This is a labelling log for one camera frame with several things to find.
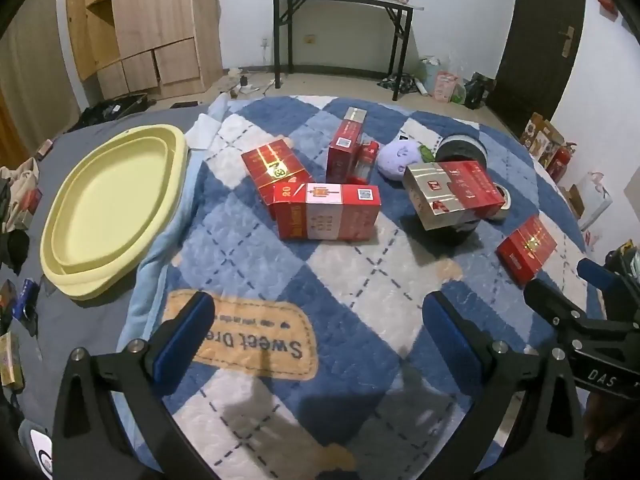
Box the pink plastic bag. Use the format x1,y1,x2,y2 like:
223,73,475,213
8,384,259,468
432,71,460,104

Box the blue tube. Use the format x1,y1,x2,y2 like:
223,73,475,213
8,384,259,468
15,280,40,322

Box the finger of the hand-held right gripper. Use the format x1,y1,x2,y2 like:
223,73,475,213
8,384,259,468
576,257,621,291
524,278,581,328

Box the white square device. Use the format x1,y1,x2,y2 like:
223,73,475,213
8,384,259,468
30,430,54,479

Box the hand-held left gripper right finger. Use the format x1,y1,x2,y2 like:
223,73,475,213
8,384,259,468
422,291,586,480

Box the black cloth roll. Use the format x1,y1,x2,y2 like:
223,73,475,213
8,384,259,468
0,230,31,275

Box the dark brown box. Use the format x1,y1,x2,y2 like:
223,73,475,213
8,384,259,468
0,280,18,319

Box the black plastic bag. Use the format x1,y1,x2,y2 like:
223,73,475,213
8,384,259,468
465,72,497,111

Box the yellow oval plastic basin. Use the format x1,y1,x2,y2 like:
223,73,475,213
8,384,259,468
40,124,190,302

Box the red gold-print cigarette box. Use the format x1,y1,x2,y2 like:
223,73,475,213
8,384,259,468
241,140,314,206

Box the person's right hand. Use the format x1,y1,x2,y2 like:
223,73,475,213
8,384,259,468
586,395,640,461

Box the wooden wardrobe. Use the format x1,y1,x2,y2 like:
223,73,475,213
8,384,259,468
65,0,223,98

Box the dark door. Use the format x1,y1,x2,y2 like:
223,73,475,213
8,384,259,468
487,0,586,136

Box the black floor bag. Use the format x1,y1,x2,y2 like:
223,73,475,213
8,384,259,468
70,92,151,131

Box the beige curtain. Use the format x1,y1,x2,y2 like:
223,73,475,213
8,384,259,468
0,5,81,161

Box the white tissue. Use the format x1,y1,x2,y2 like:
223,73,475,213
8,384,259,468
187,112,221,151

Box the white paper bag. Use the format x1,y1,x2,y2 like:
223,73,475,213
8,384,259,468
575,172,614,232

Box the black folding table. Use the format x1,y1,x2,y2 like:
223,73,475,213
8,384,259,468
255,0,425,102

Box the shiny silver red cigarette carton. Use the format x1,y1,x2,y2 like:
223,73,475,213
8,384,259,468
403,161,506,231

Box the red fire extinguisher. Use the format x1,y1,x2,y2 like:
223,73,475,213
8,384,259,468
547,144,576,182

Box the blue plaid blanket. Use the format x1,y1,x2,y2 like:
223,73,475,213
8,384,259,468
117,95,608,480

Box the printed cardboard box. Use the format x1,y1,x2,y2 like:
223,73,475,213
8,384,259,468
520,112,566,161

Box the pile of clothes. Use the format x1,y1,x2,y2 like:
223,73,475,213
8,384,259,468
0,157,41,221

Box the purple plush toy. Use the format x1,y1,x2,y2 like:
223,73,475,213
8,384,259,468
377,140,436,184

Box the tall red cigarette carton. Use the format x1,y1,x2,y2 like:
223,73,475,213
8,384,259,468
326,107,369,183

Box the red silver flat carton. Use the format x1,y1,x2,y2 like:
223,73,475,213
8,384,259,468
20,187,44,228

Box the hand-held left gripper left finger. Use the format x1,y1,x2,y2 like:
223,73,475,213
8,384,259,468
52,290,216,480

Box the red white cigarette carton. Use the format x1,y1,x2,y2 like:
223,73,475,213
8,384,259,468
272,182,382,241

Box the gold box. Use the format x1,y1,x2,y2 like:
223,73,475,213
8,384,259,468
0,332,25,389

